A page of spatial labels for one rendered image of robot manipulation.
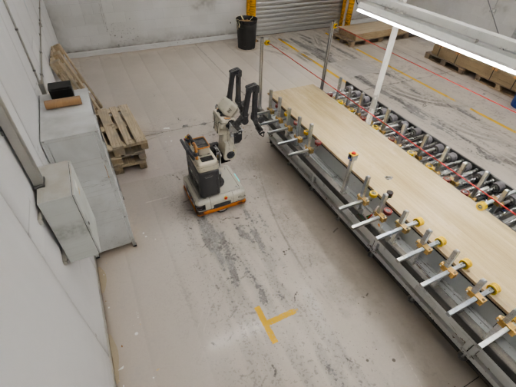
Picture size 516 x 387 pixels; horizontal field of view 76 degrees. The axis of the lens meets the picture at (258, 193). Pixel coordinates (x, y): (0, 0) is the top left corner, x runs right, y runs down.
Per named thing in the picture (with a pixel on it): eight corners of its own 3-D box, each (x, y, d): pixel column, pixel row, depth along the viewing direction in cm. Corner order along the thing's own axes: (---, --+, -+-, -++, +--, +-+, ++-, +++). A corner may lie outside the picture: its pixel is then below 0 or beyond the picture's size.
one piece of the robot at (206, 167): (201, 207, 413) (195, 152, 357) (188, 181, 449) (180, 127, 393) (226, 200, 424) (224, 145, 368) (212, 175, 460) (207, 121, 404)
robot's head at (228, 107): (222, 114, 362) (230, 103, 358) (215, 105, 376) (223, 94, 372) (231, 120, 372) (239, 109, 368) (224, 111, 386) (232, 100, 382)
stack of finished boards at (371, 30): (418, 31, 996) (419, 24, 985) (355, 41, 909) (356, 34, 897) (398, 24, 1046) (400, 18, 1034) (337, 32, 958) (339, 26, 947)
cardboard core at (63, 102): (43, 103, 298) (79, 97, 308) (43, 99, 303) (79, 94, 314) (47, 111, 303) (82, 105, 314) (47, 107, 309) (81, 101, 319)
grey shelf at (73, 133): (96, 259, 371) (39, 142, 267) (87, 207, 430) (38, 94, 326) (137, 246, 387) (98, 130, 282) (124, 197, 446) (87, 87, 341)
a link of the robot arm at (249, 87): (244, 81, 342) (249, 85, 335) (256, 81, 348) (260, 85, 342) (237, 120, 369) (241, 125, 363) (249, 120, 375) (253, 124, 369)
